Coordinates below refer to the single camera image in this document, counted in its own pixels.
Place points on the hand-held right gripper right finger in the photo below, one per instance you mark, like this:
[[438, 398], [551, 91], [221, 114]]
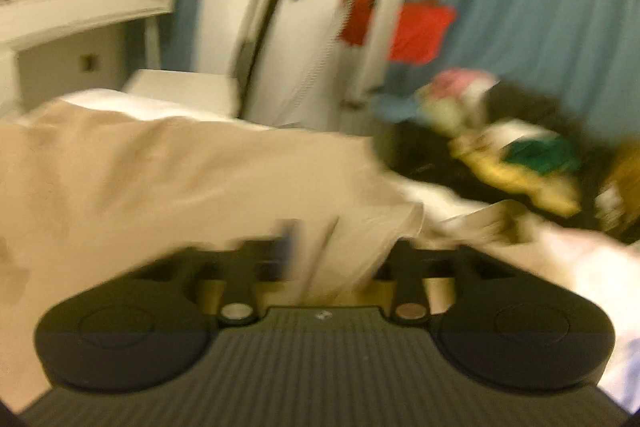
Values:
[[407, 268]]

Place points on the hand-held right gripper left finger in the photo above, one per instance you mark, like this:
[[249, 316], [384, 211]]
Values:
[[289, 254]]

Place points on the beige garment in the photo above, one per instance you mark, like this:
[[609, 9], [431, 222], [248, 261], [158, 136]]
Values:
[[150, 187]]

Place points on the pile of colourful clothes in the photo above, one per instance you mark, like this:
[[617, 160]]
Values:
[[425, 152]]

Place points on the yellow cloth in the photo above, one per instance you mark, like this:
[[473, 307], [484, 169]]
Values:
[[515, 184]]

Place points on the blue cloth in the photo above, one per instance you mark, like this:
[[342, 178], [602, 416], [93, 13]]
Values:
[[395, 107]]

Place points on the green cloth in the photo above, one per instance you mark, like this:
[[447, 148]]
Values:
[[542, 157]]

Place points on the pink and white cloth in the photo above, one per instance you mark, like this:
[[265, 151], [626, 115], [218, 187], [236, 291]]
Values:
[[462, 89]]

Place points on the red cloth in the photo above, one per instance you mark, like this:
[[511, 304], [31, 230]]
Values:
[[417, 32]]

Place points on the white dressing table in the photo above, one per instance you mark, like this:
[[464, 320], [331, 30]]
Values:
[[75, 22]]

